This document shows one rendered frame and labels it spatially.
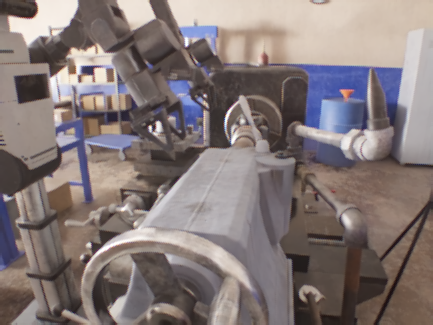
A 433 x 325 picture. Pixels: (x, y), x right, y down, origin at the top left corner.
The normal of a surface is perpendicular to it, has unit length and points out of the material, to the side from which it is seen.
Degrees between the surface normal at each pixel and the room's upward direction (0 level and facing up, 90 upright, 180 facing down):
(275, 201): 79
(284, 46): 90
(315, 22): 90
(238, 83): 90
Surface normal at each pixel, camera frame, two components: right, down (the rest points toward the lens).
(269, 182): 0.54, 0.08
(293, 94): -0.20, 0.32
